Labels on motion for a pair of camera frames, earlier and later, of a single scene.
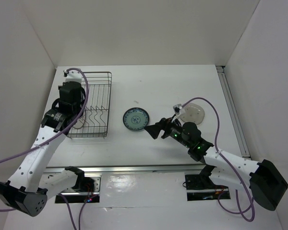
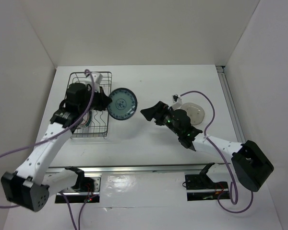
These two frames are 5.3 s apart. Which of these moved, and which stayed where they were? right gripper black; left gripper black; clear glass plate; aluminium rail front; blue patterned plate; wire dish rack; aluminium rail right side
Moved: blue patterned plate; right gripper black; left gripper black
Stayed: aluminium rail front; clear glass plate; wire dish rack; aluminium rail right side
